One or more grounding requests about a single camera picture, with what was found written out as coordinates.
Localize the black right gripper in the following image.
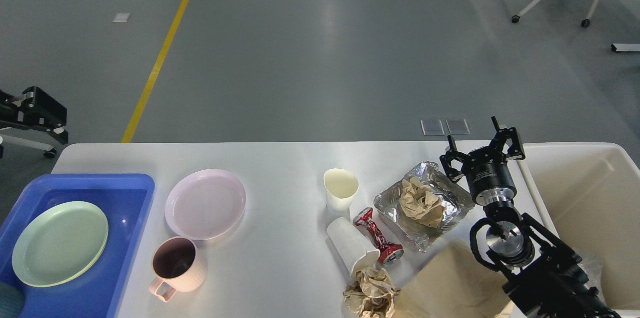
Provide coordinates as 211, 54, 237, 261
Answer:
439, 116, 526, 206

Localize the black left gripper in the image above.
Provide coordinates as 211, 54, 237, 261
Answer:
0, 86, 69, 145

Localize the grey green mug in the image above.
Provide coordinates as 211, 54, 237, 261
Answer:
0, 282, 25, 318

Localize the pink plate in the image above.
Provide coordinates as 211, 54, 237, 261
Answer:
164, 169, 247, 241

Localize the pink ribbed mug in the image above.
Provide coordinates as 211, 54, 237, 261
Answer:
148, 236, 208, 303

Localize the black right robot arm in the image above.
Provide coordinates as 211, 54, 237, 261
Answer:
439, 116, 619, 318

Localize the clear floor plate right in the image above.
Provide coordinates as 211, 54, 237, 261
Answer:
445, 118, 471, 135

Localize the clear floor plate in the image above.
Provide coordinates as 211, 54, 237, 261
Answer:
445, 118, 471, 135
420, 119, 445, 136

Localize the clear floor plate left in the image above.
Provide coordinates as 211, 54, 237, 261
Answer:
420, 119, 445, 136

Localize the beige plastic bin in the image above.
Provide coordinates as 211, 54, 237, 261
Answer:
519, 142, 640, 318

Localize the flat brown paper sheet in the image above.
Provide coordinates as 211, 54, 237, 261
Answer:
393, 239, 515, 318

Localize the blue plastic tray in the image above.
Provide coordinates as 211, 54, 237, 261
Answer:
1, 173, 154, 318

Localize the crushed red soda can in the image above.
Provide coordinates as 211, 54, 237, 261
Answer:
352, 206, 405, 266

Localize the light green plate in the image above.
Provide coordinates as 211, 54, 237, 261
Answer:
11, 201, 110, 288

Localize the upright white paper cup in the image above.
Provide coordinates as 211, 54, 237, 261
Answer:
323, 168, 360, 213

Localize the lying white paper cup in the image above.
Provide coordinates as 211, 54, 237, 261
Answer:
326, 217, 381, 279

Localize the crumpled brown paper ball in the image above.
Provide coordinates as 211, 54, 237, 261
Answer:
342, 268, 400, 318

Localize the white bar base right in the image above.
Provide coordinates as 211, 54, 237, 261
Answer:
610, 43, 640, 53

